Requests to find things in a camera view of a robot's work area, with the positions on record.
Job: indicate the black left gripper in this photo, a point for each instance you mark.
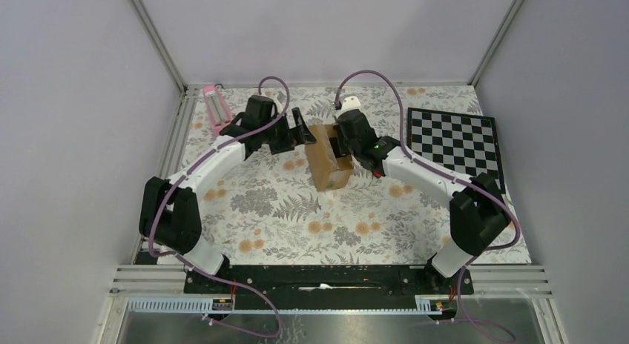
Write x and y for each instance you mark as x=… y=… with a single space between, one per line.
x=288 y=142

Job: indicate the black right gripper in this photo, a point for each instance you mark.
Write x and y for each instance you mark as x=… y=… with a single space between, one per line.
x=343 y=149

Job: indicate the brown cardboard express box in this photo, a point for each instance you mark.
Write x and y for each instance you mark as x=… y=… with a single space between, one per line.
x=330 y=171

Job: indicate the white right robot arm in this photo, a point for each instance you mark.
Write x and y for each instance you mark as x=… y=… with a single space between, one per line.
x=477 y=212

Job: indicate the floral table mat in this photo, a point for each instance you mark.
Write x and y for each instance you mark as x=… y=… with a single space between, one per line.
x=267 y=210

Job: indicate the pink metronome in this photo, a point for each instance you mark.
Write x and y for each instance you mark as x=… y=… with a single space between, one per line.
x=218 y=111

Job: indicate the black white checkerboard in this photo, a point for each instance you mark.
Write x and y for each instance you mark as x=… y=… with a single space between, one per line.
x=463 y=143

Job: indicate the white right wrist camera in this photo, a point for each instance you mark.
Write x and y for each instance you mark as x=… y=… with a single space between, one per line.
x=347 y=104

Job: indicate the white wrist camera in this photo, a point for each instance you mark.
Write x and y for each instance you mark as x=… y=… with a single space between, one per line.
x=347 y=104
x=278 y=102

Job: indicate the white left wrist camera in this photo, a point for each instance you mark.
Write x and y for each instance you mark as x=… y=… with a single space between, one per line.
x=278 y=102

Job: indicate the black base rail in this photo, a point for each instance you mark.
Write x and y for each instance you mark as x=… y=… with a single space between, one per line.
x=279 y=281

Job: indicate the grey slotted cable duct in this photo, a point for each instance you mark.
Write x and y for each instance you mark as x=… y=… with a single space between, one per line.
x=301 y=304

